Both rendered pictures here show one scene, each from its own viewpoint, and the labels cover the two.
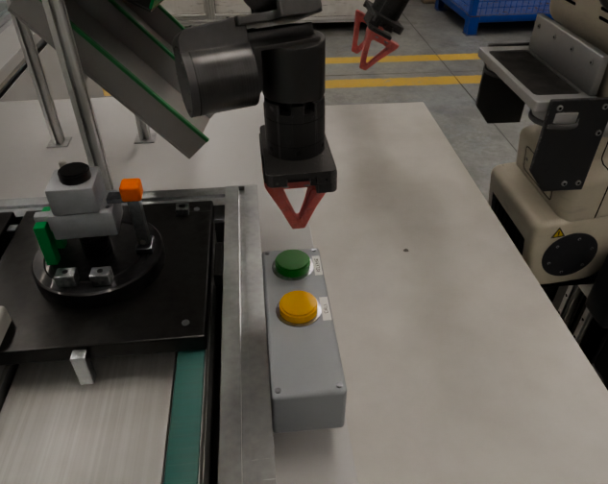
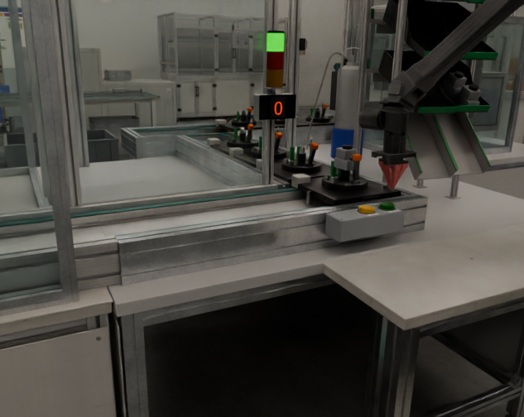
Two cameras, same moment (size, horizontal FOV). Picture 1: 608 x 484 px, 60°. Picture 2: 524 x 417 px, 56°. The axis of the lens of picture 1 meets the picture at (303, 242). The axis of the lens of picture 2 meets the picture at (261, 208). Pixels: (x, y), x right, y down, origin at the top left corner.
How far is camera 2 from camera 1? 1.11 m
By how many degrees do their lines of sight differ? 63
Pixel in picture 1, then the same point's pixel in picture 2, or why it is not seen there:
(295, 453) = (328, 251)
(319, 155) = (393, 153)
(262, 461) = (304, 214)
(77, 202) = (341, 154)
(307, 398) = (333, 218)
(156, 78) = (435, 150)
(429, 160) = not seen: outside the picture
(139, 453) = not seen: hidden behind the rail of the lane
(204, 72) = (363, 112)
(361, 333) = (398, 255)
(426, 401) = (380, 270)
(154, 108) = not seen: hidden behind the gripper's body
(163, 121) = (411, 160)
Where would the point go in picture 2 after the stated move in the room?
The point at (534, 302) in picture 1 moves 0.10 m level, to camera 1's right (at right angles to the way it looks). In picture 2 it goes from (483, 290) to (520, 312)
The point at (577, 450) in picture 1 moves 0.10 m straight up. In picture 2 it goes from (395, 299) to (400, 256)
